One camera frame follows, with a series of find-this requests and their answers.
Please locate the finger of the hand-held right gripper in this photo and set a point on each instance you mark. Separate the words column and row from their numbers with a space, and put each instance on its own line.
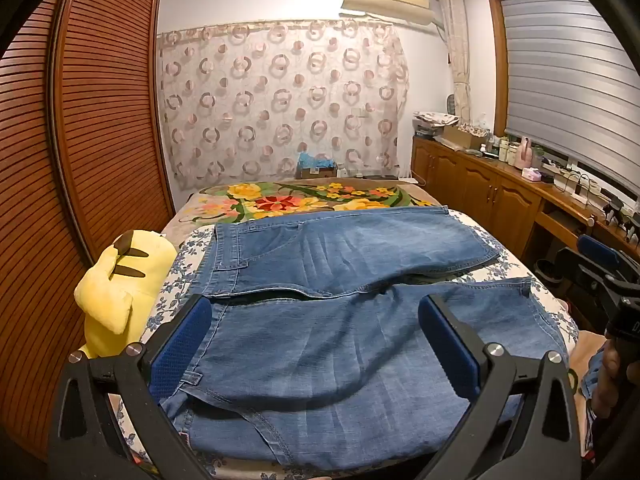
column 602, row 251
column 575, row 270

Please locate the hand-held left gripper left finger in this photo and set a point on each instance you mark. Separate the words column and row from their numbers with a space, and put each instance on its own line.
column 180, row 345

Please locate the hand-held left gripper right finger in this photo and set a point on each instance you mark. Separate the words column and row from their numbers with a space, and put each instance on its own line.
column 447, row 347

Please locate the blue denim pants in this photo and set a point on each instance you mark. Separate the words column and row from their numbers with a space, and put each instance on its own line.
column 325, row 360

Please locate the person's right hand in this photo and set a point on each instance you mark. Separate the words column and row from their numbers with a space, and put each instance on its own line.
column 607, row 380

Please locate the grey trash bin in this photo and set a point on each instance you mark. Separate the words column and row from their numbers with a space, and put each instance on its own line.
column 547, row 272

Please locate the white power strip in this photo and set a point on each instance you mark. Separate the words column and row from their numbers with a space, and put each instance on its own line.
column 582, row 190

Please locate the white blue-flowered quilt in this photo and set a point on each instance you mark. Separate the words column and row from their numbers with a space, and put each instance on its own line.
column 187, row 265

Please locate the yellow plush toy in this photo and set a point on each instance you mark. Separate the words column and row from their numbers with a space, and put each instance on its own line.
column 110, row 290

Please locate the pink tissue box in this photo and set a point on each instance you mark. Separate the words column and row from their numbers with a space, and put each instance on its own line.
column 530, row 173

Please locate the pink bottle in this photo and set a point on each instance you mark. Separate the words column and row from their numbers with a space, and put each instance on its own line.
column 525, row 154

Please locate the wooden sideboard cabinet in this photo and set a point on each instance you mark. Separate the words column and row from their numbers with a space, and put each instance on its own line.
column 480, row 185

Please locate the white bottles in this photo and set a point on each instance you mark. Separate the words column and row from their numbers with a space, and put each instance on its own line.
column 509, row 151

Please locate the open cardboard box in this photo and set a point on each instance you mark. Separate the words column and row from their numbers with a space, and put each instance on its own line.
column 462, row 136

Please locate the floral blanket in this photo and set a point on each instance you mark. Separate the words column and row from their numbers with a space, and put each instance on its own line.
column 280, row 200

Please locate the grey window blind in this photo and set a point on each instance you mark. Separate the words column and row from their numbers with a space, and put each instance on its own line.
column 565, row 75

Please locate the black flat box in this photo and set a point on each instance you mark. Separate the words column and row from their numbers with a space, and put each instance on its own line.
column 380, row 177

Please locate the stack of folded cloths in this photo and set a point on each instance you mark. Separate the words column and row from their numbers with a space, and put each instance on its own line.
column 435, row 121

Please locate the small cardboard box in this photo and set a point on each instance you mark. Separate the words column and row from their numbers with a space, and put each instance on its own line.
column 315, row 174

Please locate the blue plastic bag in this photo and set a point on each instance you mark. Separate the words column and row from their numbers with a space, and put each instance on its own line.
column 315, row 160

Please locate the cream window curtain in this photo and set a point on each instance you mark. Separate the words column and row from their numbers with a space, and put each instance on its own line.
column 460, row 60

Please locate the wooden louvered wardrobe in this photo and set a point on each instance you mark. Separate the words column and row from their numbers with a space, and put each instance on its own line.
column 100, row 110

